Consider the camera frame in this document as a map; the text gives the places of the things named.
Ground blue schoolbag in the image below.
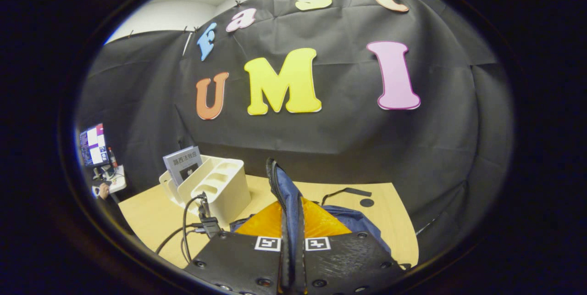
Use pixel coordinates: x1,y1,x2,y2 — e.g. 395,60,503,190
229,157,393,295

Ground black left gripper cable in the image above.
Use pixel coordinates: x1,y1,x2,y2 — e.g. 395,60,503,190
155,194,207,266

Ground computer monitor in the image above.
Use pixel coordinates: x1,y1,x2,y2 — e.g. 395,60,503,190
79,123,110,168

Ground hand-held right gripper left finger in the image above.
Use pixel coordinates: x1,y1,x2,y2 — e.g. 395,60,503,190
183,199,287,295

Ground white side desk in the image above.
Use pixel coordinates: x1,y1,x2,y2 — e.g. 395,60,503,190
92,164,127,197

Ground white plastic bookshelf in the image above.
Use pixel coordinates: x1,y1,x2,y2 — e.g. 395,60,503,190
159,154,252,227

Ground grey-blue book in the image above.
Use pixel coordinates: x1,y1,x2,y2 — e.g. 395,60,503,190
163,146,203,187

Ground black backdrop cloth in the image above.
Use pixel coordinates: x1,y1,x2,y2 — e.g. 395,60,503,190
76,0,514,263

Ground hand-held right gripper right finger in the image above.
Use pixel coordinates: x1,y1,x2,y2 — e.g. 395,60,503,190
300,196,406,295

